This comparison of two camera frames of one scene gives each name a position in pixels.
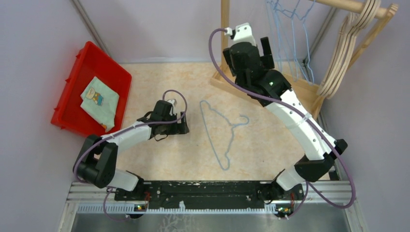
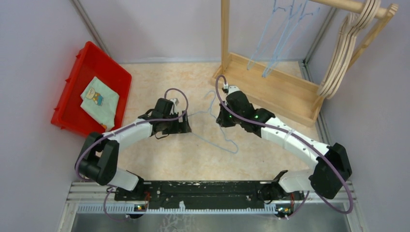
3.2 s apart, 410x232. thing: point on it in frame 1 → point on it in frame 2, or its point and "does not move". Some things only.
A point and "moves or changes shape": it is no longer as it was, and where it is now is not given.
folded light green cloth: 100,103 does not move
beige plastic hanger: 355,23 does not move
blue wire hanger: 285,24 moves or changes shape
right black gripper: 266,59 → 222,119
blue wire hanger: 233,125 → 209,111
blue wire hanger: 305,38 → 287,38
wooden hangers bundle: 354,23 does not move
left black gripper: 179,128 does not move
